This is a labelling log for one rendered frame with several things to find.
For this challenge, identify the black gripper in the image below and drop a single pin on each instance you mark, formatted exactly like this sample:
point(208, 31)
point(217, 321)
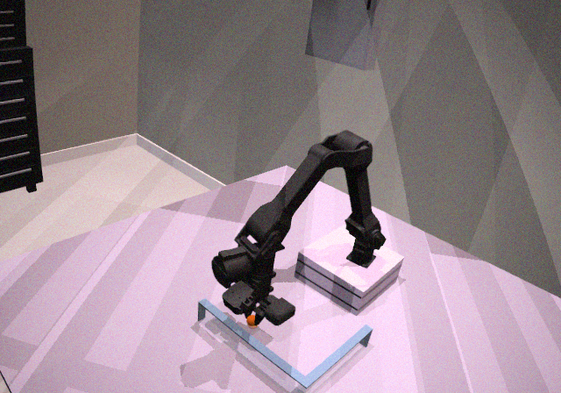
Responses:
point(277, 311)

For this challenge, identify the clear low l-shaped wall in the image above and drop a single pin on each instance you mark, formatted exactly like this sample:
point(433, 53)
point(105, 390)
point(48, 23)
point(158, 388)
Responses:
point(311, 377)

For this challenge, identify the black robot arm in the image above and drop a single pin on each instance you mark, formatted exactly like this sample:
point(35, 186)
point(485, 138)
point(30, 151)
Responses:
point(271, 222)

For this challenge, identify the clear glass corner walls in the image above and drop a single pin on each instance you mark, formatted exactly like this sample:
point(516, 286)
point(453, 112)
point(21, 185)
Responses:
point(266, 367)

